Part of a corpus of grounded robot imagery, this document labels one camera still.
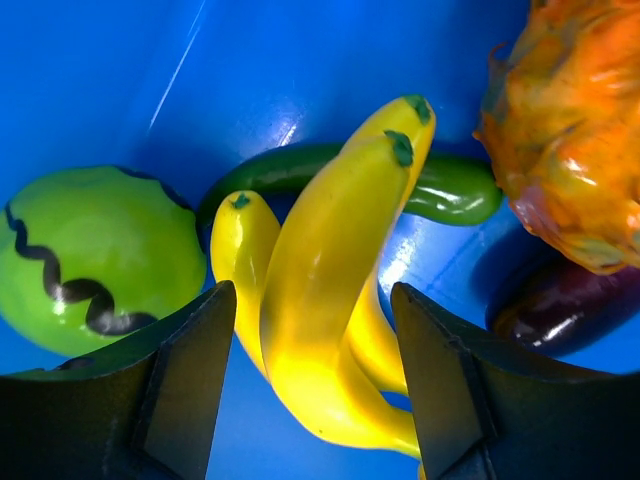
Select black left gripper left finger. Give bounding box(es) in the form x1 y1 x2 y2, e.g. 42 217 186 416
1 281 236 479

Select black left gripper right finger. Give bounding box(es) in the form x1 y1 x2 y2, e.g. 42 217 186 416
391 283 639 479

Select yellow toy banana bunch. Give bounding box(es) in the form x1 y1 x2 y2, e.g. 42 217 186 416
210 94 436 458

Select purple toy eggplant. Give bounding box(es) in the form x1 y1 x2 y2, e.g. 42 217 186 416
486 258 639 357

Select green toy watermelon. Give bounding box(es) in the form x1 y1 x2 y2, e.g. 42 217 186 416
1 165 207 356

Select green toy pepper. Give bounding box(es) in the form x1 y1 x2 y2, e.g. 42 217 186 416
196 143 503 228

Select orange toy pineapple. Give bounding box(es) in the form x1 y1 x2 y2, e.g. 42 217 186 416
475 1 639 275

